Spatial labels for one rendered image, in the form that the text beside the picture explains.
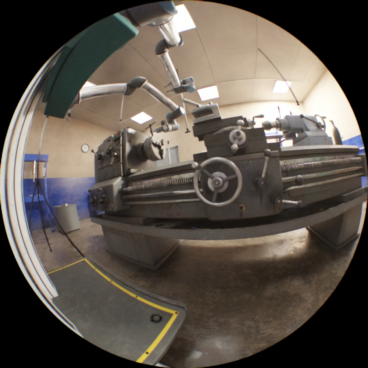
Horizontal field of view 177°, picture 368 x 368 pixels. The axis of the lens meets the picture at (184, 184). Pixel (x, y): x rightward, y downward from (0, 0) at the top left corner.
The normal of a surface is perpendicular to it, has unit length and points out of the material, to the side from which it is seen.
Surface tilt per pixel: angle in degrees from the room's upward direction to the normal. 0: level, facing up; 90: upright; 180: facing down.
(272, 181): 90
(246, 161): 90
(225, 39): 180
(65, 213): 90
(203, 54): 180
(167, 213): 90
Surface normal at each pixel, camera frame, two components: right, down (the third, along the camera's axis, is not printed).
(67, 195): 0.92, -0.12
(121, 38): 0.13, 0.99
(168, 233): -0.37, 0.04
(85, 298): -0.13, -0.99
